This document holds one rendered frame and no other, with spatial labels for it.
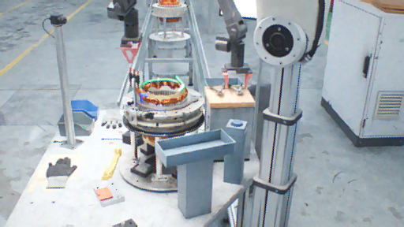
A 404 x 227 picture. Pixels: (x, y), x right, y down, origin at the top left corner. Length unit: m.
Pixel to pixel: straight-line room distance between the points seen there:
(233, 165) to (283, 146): 0.33
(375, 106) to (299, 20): 2.60
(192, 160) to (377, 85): 2.52
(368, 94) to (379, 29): 0.55
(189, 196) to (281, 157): 0.34
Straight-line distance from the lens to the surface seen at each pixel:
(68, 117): 1.91
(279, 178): 1.40
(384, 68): 3.58
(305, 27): 1.15
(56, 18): 1.77
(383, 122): 3.80
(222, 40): 1.72
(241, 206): 2.05
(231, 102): 1.67
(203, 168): 1.37
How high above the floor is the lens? 1.71
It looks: 24 degrees down
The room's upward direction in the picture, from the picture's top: 1 degrees clockwise
